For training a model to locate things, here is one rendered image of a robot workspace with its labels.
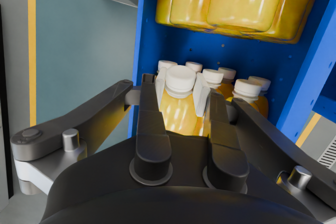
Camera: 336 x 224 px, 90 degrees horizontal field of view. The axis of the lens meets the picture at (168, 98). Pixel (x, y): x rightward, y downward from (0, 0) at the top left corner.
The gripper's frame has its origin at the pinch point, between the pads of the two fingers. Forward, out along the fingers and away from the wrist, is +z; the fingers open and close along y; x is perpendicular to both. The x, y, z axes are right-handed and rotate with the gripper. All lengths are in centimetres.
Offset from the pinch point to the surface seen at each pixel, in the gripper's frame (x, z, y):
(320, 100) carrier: -8, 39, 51
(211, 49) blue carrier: 3.7, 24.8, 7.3
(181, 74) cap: 1.0, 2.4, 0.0
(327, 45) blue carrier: 6.8, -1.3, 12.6
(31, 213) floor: -232, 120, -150
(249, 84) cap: 0.3, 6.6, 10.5
